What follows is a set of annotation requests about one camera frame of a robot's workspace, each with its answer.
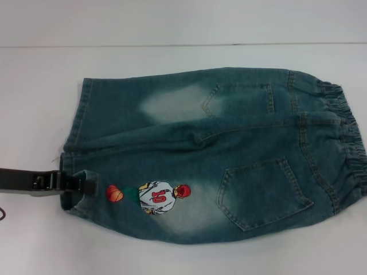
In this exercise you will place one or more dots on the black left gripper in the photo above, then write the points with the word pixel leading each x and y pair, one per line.
pixel 25 182

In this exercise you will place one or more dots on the blue denim shorts with print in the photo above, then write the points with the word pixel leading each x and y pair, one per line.
pixel 200 149

